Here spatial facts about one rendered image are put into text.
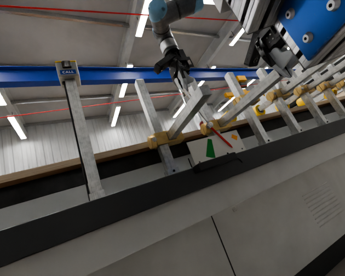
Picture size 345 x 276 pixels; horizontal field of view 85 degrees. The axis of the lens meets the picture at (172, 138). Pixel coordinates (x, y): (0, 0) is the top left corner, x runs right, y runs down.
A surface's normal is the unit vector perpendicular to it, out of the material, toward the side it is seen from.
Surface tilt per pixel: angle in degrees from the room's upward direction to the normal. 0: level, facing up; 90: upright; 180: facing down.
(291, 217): 90
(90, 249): 90
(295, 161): 90
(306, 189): 90
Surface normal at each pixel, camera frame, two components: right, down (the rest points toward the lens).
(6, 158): 0.39, -0.41
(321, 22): -0.93, 0.36
